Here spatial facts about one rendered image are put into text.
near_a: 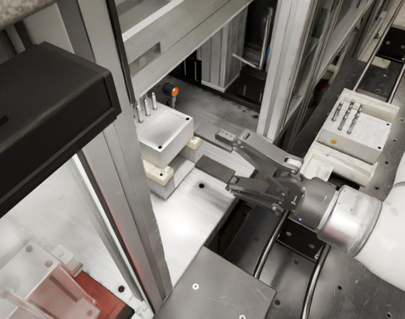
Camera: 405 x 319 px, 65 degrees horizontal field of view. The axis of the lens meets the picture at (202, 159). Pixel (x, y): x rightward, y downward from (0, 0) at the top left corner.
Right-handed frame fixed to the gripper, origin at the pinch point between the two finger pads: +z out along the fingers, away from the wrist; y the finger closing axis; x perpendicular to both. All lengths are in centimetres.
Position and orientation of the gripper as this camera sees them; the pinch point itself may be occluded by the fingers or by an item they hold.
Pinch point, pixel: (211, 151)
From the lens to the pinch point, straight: 54.5
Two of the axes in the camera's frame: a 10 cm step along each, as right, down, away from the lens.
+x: -5.5, 6.6, -5.2
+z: -8.4, -4.3, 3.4
